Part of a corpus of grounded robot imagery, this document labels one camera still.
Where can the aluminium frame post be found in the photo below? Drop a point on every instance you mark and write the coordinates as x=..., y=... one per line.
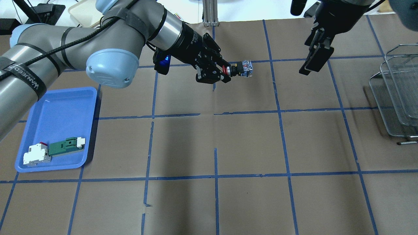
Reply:
x=210, y=13

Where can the blue plastic tray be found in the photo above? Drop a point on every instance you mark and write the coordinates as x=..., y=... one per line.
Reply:
x=59, y=114

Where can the red emergency stop button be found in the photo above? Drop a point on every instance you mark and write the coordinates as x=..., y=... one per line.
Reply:
x=242, y=68

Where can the metal wire shelf rack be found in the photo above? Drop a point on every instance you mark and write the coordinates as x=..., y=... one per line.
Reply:
x=394, y=89

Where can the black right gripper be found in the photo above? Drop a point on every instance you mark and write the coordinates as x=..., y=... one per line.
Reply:
x=346, y=16

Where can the green terminal block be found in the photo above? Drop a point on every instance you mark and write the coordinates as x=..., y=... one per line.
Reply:
x=69, y=145

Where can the beige plastic tray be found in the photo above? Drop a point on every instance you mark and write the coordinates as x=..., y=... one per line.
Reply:
x=85, y=13

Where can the white circuit breaker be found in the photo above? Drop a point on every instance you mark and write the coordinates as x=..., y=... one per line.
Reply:
x=36, y=154

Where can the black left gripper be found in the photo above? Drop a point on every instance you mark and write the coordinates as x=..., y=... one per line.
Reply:
x=192, y=45

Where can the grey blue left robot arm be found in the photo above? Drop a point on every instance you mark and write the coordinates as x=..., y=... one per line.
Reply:
x=39, y=53

